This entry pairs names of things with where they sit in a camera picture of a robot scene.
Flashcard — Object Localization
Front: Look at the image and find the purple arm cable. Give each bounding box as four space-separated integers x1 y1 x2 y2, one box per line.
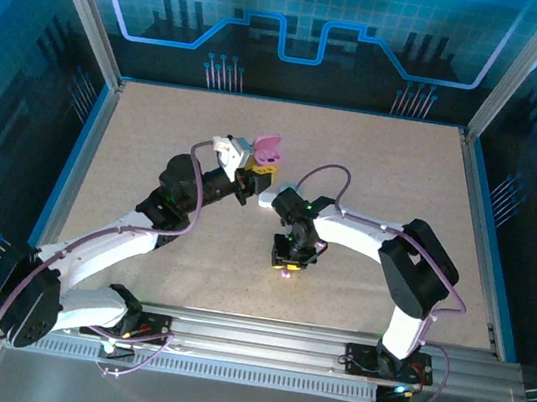
262 158 487 402
0 112 231 391

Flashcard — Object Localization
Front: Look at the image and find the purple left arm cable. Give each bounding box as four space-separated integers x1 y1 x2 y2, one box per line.
0 112 231 391

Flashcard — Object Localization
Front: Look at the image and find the aluminium side rail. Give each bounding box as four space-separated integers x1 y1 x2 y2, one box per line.
17 69 127 298
427 128 537 359

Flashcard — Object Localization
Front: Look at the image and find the aluminium front rail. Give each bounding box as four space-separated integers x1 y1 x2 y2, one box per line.
0 277 529 402

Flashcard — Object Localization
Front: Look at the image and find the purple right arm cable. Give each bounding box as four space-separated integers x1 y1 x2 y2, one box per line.
262 158 487 402

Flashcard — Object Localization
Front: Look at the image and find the slotted grey cable duct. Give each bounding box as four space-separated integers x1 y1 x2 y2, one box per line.
2 329 384 402

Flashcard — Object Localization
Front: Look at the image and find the pink charging case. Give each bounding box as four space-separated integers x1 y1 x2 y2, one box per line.
250 130 288 170

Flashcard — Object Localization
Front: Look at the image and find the aluminium frame post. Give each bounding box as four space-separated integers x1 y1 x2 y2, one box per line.
462 0 537 152
21 0 139 91

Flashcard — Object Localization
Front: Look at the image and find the white charging case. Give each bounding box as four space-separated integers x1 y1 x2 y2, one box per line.
255 186 282 213

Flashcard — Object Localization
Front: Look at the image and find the aluminium right frame post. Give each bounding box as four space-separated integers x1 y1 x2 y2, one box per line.
462 0 537 152

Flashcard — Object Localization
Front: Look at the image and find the aluminium left frame post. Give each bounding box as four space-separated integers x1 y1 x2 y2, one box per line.
21 0 139 91

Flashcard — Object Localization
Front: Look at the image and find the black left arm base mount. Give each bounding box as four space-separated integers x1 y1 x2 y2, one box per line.
76 301 177 349

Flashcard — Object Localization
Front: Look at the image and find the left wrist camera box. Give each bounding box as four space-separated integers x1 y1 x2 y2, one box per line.
205 131 255 185

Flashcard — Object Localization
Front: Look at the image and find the black connector box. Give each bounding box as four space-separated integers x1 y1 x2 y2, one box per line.
374 382 412 402

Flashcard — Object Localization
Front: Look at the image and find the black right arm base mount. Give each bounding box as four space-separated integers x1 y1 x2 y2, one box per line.
341 341 439 388

